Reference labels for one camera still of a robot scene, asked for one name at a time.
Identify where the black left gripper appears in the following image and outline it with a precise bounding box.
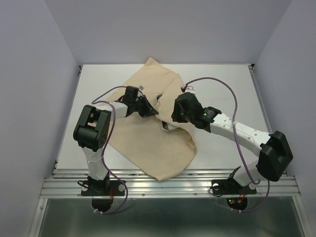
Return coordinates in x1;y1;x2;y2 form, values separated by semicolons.
133;95;158;118

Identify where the stainless steel tray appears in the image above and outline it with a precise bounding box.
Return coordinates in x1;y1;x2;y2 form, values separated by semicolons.
161;121;178;132

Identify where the beige cloth drape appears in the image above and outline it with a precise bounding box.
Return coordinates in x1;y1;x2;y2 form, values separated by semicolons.
109;58;197;181

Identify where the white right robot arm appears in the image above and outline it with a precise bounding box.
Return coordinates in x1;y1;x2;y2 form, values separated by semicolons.
171;92;293;193

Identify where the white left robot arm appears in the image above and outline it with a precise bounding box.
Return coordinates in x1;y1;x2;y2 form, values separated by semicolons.
73;86;158;195

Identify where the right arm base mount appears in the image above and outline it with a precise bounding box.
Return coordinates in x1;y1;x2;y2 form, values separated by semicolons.
208;166;257;212

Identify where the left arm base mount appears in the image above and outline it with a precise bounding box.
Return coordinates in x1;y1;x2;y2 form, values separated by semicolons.
77;173;128;215

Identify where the aluminium mounting rail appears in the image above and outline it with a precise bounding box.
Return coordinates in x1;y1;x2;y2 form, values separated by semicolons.
39;168;299;197

